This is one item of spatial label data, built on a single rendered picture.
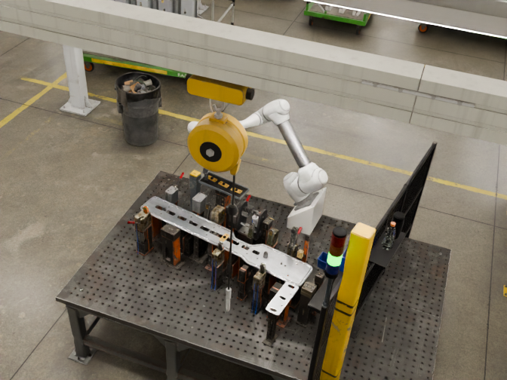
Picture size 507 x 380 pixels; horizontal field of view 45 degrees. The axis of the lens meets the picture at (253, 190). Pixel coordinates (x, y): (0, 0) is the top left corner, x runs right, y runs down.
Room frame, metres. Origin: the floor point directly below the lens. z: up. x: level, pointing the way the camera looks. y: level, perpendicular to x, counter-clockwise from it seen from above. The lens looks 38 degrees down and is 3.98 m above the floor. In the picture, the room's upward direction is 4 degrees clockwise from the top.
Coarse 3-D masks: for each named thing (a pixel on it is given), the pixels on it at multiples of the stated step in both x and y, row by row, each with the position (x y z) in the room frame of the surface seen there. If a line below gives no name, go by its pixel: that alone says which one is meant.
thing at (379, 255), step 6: (384, 234) 2.86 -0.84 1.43; (402, 234) 2.88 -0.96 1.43; (378, 240) 2.81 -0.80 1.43; (396, 240) 2.82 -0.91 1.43; (402, 240) 2.83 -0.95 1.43; (378, 246) 2.76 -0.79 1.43; (396, 246) 2.77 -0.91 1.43; (372, 252) 2.70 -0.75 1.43; (378, 252) 2.70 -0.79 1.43; (384, 252) 2.71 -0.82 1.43; (390, 252) 2.71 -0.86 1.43; (372, 258) 2.65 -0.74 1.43; (378, 258) 2.65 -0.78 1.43; (384, 258) 2.65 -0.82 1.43; (390, 258) 2.66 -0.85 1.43; (378, 264) 2.60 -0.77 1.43; (384, 264) 2.60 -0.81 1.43
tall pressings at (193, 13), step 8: (112, 0) 7.86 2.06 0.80; (120, 0) 7.58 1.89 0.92; (128, 0) 7.61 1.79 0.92; (136, 0) 7.60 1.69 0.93; (144, 0) 7.51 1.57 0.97; (152, 0) 7.56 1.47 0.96; (160, 0) 7.47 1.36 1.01; (168, 0) 7.45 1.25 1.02; (176, 0) 7.67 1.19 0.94; (184, 0) 7.41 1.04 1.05; (192, 0) 7.39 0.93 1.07; (152, 8) 7.55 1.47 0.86; (160, 8) 7.47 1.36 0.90; (168, 8) 7.45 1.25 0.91; (176, 8) 7.67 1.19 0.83; (184, 8) 7.40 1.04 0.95; (192, 8) 7.39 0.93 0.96; (192, 16) 7.39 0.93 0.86
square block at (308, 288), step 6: (306, 282) 2.76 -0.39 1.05; (306, 288) 2.71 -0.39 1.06; (312, 288) 2.71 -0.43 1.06; (306, 294) 2.69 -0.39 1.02; (312, 294) 2.68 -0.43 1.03; (300, 300) 2.71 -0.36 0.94; (306, 300) 2.69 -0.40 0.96; (300, 306) 2.70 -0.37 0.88; (306, 306) 2.68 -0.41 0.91; (300, 312) 2.70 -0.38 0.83; (306, 312) 2.68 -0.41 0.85; (300, 318) 2.70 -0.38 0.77; (306, 318) 2.68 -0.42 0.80; (300, 324) 2.69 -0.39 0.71; (306, 324) 2.70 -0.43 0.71
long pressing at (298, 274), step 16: (176, 208) 3.47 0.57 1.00; (176, 224) 3.29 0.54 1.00; (208, 224) 3.32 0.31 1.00; (208, 240) 3.15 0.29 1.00; (240, 240) 3.17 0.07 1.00; (240, 256) 3.02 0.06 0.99; (256, 256) 3.02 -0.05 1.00; (272, 256) 3.03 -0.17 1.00; (288, 256) 3.04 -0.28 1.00; (272, 272) 2.88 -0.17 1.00; (288, 272) 2.89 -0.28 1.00; (304, 272) 2.90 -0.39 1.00
